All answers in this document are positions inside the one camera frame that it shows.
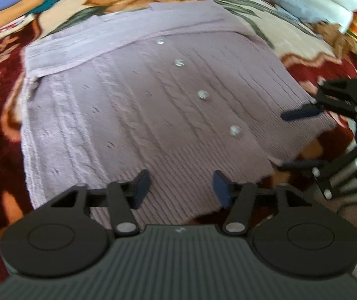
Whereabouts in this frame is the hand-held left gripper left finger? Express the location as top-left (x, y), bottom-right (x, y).
top-left (50, 169), bottom-right (151, 237)

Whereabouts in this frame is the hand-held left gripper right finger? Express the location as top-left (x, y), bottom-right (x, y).
top-left (213, 170), bottom-right (315, 236)

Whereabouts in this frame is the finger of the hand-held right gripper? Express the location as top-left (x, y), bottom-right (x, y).
top-left (282, 137), bottom-right (357, 199)
top-left (280, 80), bottom-right (357, 122)

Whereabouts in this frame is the purple knit sweater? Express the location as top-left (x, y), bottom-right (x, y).
top-left (20, 0), bottom-right (338, 223)

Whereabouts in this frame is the light blue cloth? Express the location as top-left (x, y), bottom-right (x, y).
top-left (272, 0), bottom-right (323, 23)

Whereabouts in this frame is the floral fleece blanket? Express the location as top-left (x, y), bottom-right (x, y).
top-left (0, 0), bottom-right (357, 288)

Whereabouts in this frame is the folded teal cloth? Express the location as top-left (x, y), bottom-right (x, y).
top-left (31, 0), bottom-right (65, 15)

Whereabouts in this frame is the pink patterned cloth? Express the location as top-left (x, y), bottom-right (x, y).
top-left (0, 15), bottom-right (37, 44)

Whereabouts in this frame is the folded orange cloth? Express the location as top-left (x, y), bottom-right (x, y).
top-left (0, 0), bottom-right (48, 39)

